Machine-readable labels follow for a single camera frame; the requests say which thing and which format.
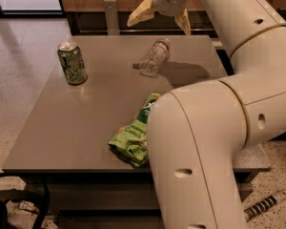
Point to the grey table base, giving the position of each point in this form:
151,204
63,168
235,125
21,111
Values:
101,199

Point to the green soda can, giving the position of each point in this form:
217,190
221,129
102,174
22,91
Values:
72,63

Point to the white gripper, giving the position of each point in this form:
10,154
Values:
169,3

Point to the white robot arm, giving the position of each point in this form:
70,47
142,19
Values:
195,131

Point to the left metal bracket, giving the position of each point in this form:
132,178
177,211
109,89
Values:
111,15

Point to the green chips bag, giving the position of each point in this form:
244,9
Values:
131,141

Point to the clear plastic water bottle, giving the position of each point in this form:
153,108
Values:
155,57

